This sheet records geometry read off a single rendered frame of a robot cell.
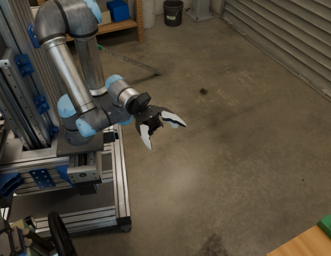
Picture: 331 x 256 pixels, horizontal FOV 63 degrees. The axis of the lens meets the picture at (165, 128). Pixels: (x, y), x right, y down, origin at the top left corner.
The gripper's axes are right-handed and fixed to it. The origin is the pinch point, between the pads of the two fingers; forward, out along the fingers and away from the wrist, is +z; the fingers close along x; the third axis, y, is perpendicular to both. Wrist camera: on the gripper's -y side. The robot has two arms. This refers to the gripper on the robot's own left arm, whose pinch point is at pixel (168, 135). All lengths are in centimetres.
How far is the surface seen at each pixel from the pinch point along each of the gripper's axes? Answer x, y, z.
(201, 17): -223, 152, -240
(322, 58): -222, 123, -55
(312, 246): -41, 77, 47
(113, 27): -90, 113, -250
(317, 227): -51, 78, 43
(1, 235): 57, 16, -14
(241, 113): -123, 142, -67
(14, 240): 54, 17, -10
